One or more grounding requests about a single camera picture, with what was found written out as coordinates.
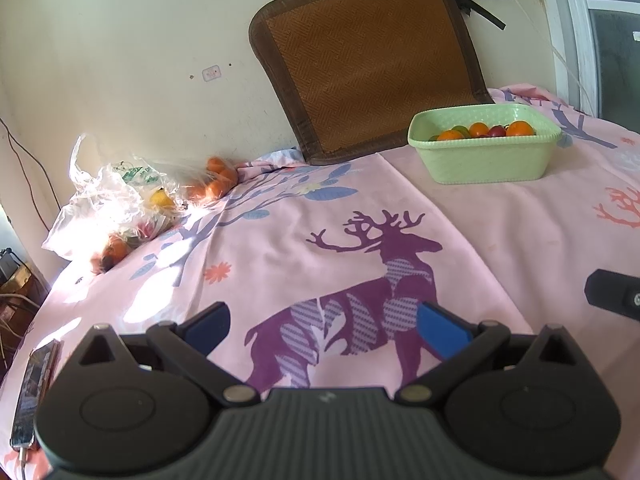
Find brown woven seat cushion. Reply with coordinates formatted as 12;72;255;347
248;0;496;167

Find pink printed bedsheet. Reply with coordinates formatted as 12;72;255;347
0;82;640;480

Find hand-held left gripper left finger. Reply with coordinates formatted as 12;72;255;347
75;301;261;406

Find crossed black tape strips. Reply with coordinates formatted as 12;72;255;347
451;0;507;31

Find wooden bedside furniture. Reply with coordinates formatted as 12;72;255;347
0;247;51;361

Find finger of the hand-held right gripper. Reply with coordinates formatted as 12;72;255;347
584;269;640;322

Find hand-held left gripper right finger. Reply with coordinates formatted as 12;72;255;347
395;301;584;406

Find light green plastic basket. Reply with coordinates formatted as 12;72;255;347
407;102;562;184

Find clear plastic bag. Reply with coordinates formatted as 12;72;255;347
42;132;238;262

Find smartphone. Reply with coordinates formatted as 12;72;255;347
10;340;64;451

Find yellow fruit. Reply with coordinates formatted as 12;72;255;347
150;187;177;211

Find thin white cable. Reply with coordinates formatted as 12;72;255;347
477;0;597;113

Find brown wall wires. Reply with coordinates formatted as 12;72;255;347
0;117;64;211

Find white window frame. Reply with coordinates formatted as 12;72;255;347
532;0;640;136

